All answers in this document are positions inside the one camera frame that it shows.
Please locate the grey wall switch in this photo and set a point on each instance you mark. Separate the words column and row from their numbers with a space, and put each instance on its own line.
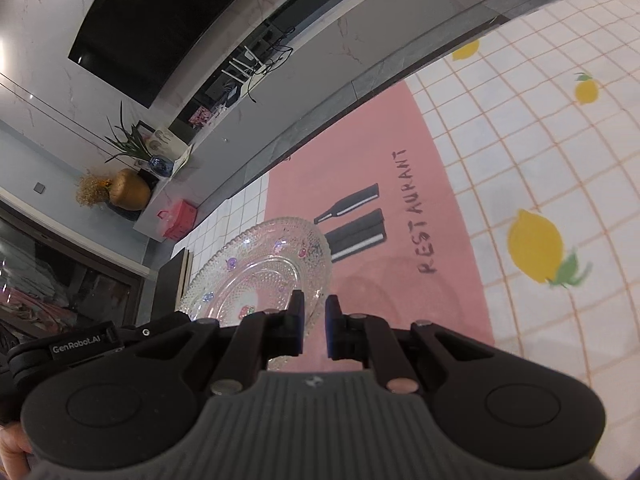
column 40, row 188

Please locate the yellow round vase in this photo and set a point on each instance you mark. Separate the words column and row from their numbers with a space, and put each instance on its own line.
column 129, row 190

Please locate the black book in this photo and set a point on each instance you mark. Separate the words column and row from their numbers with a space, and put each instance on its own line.
column 172, row 285

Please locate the dried yellow flowers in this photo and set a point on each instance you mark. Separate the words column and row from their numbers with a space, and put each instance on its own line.
column 92, row 190

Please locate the spiky green houseplant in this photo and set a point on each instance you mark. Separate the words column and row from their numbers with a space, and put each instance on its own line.
column 127, row 137

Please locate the blue glass vase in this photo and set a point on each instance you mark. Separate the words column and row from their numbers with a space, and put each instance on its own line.
column 160, row 165

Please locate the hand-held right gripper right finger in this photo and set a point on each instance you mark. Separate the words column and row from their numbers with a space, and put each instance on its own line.
column 331, row 327

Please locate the white low media bench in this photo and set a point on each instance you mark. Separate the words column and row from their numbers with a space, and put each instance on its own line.
column 320, row 60

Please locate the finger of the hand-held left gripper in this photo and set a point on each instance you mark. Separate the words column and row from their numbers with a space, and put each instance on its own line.
column 145, row 333

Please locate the white router with antennas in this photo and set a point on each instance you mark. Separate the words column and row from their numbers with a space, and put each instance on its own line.
column 239, row 66

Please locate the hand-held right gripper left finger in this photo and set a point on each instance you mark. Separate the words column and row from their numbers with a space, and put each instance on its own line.
column 299, row 325

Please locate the black television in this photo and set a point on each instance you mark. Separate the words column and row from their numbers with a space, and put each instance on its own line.
column 200, row 15

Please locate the pink plastic basket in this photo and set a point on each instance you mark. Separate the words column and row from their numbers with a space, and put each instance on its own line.
column 179, row 219

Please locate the lemon checkered picnic mat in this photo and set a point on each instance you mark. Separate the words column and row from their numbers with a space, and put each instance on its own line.
column 525, row 185

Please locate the clear glass plate flower dots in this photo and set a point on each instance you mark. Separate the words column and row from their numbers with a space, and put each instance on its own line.
column 270, row 265

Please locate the pink printed box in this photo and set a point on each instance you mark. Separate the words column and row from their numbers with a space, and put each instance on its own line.
column 201, row 116

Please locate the person's left hand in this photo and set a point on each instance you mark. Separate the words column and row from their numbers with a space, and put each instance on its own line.
column 14, row 452

